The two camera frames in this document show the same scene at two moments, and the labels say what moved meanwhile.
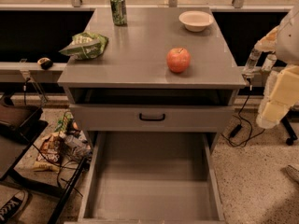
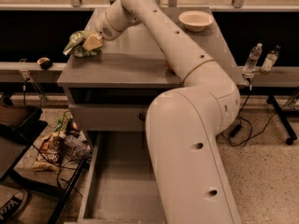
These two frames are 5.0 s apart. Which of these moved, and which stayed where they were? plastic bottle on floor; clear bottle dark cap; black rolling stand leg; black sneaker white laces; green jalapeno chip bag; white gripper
Moved: white gripper; green jalapeno chip bag
Stayed: black rolling stand leg; black sneaker white laces; clear bottle dark cap; plastic bottle on floor
